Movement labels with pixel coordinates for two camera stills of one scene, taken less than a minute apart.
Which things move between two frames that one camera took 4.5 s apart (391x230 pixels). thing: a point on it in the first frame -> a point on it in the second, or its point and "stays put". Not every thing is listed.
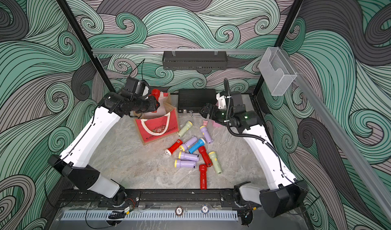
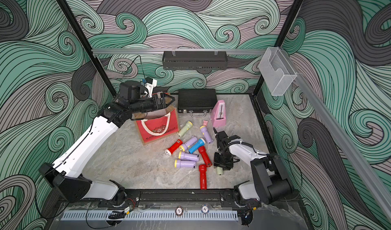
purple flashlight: x=205 y=132 stays put
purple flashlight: x=186 y=146 stays put
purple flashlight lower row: x=179 y=163 stays put
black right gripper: x=209 y=107 -> x=217 y=162
